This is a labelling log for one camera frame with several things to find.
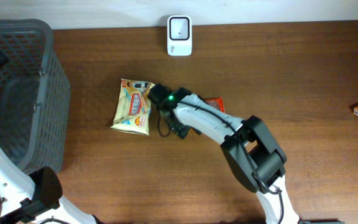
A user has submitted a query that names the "yellow snack bag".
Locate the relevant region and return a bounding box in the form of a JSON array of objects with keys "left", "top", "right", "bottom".
[{"left": 111, "top": 78, "right": 154, "bottom": 136}]

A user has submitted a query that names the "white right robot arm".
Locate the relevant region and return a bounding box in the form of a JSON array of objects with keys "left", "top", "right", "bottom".
[{"left": 148, "top": 84, "right": 301, "bottom": 223}]

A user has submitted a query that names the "red Hacks candy bag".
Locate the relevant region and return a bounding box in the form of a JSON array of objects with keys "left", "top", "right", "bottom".
[{"left": 205, "top": 97, "right": 225, "bottom": 113}]

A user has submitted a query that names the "grey plastic basket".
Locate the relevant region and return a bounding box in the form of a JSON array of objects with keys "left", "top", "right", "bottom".
[{"left": 0, "top": 19, "right": 71, "bottom": 174}]

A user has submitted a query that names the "white barcode scanner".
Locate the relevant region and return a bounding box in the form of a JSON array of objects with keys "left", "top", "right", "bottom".
[{"left": 167, "top": 15, "right": 193, "bottom": 57}]

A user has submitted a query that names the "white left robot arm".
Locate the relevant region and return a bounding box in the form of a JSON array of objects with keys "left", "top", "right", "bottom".
[{"left": 0, "top": 28, "right": 98, "bottom": 223}]

